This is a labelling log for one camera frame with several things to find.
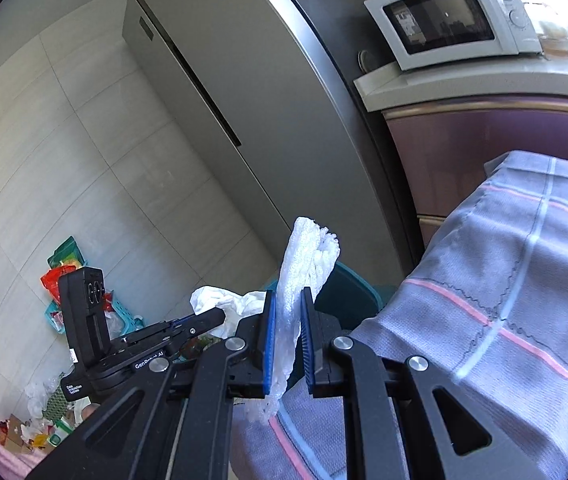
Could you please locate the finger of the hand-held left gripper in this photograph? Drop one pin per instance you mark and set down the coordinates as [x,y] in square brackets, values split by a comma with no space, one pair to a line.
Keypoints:
[203,321]

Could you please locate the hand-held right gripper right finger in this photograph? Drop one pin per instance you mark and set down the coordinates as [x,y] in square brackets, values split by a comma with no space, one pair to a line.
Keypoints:
[306,340]

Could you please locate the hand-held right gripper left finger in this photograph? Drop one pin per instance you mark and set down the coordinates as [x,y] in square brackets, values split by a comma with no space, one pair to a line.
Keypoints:
[269,340]

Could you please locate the white plastic bag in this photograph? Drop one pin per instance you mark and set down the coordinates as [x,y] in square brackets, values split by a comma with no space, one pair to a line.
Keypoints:
[213,300]

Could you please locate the teal plastic bin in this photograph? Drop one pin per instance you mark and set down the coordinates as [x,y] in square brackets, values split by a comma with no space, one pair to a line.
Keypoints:
[349,295]

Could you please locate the white paper towel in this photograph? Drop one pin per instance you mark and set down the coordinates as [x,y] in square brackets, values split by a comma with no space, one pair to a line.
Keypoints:
[304,255]

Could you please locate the teal plastic basket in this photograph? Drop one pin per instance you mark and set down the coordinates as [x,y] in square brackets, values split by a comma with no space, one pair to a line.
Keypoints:
[121,317]

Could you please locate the red snack packet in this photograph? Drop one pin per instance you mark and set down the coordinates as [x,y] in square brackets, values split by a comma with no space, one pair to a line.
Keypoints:
[51,285]

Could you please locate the green snack packet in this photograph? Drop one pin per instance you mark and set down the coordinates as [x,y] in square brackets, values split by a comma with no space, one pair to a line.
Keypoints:
[61,252]

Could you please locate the green mesh patterned pack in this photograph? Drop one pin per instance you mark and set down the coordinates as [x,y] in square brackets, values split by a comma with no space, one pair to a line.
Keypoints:
[57,402]

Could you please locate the clear plastic bag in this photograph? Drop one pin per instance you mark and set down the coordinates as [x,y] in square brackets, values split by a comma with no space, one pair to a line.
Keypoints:
[38,395]

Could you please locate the brown cardboard piece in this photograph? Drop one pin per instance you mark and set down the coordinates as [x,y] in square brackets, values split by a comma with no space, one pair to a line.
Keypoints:
[13,432]

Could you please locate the grey plaid tablecloth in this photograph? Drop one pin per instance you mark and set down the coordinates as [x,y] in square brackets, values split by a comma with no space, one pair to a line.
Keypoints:
[489,285]

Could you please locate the grey refrigerator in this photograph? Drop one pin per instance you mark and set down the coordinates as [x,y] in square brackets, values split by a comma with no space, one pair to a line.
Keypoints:
[264,110]

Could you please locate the purple kitchen cabinet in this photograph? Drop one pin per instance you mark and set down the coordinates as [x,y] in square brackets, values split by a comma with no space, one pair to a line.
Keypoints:
[464,150]

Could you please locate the grey round plate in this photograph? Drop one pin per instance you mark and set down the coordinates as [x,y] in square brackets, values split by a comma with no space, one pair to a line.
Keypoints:
[364,60]

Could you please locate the white kitchen countertop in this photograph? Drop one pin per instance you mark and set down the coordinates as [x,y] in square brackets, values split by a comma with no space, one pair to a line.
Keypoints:
[464,87]

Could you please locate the white microwave oven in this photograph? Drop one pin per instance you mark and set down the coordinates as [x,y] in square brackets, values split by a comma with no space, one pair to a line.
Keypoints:
[464,10]

